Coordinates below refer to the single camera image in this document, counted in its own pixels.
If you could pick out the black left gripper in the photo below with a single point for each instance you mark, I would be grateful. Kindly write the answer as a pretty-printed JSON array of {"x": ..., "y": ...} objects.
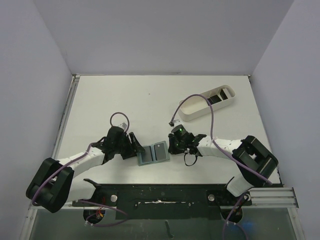
[{"x": 131, "y": 152}]

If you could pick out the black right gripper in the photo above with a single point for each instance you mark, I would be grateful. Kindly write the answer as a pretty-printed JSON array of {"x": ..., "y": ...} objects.
[{"x": 172, "y": 144}]

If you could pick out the green card holder wallet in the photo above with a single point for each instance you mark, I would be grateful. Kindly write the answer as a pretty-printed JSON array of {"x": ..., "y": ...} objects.
[{"x": 139, "y": 155}]

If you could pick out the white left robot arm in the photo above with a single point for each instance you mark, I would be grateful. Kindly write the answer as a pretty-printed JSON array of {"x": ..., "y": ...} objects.
[{"x": 53, "y": 186}]

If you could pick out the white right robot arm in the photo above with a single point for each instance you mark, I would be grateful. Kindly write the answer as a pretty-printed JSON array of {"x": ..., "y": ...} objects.
[{"x": 254, "y": 161}]

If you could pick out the fallen black card in tray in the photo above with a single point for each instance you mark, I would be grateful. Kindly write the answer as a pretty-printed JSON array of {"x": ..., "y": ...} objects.
[{"x": 214, "y": 99}]

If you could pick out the card stack in tray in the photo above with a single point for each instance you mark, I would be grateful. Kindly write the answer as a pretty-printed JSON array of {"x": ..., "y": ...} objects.
[{"x": 224, "y": 94}]

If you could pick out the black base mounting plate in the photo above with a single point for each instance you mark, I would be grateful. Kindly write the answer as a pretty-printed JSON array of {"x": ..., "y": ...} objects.
[{"x": 166, "y": 201}]

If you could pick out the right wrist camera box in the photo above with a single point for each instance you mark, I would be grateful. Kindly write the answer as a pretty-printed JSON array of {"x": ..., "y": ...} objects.
[{"x": 175, "y": 123}]

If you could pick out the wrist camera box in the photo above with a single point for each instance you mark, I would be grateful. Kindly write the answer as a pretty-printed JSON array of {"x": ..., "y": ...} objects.
[
  {"x": 123, "y": 126},
  {"x": 175, "y": 123}
]

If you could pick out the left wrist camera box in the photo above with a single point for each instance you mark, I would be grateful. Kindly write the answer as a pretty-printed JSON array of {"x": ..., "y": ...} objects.
[{"x": 123, "y": 126}]

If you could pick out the aluminium frame rail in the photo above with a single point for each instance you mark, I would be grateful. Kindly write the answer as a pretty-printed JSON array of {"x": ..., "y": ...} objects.
[{"x": 148, "y": 102}]

